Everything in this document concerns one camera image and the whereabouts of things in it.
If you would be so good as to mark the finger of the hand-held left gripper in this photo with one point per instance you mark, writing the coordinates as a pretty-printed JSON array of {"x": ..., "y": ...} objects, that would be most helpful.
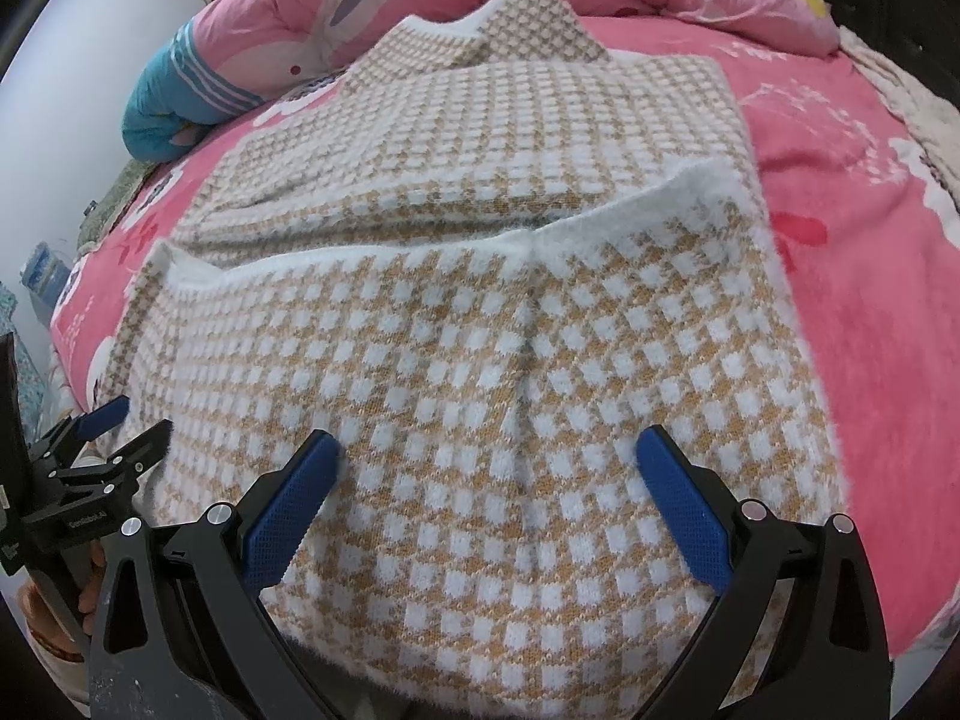
[
  {"x": 146, "y": 446},
  {"x": 101, "y": 416}
]

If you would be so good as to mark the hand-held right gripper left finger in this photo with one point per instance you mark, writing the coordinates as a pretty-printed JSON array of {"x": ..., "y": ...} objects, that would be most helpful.
[{"x": 296, "y": 510}]

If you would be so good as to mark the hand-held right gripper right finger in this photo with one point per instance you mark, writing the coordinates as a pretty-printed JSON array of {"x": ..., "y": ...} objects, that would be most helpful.
[{"x": 686, "y": 510}]

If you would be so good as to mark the beige white checked coat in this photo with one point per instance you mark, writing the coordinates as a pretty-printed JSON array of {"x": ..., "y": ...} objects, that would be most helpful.
[{"x": 487, "y": 352}]

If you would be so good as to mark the person's left hand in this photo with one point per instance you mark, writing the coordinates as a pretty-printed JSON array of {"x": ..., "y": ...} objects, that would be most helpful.
[{"x": 45, "y": 619}]

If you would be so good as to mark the teal patterned cloth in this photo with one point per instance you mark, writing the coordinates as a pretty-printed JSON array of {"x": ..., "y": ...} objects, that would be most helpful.
[{"x": 37, "y": 390}]

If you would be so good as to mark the small blue container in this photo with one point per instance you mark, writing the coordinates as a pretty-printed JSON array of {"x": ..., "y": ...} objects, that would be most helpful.
[{"x": 45, "y": 274}]

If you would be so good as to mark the grey patterned mattress pad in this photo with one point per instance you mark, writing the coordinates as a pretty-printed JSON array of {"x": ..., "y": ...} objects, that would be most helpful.
[{"x": 112, "y": 210}]

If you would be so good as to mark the pink floral blanket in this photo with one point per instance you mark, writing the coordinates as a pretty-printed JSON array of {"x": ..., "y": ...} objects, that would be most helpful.
[{"x": 847, "y": 277}]

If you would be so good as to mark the pink printed quilt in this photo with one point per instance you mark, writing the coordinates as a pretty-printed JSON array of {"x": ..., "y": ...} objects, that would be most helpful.
[{"x": 285, "y": 22}]

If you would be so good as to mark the cream fuzzy cloth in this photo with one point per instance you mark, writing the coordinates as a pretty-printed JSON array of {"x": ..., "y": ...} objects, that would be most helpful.
[{"x": 915, "y": 112}]

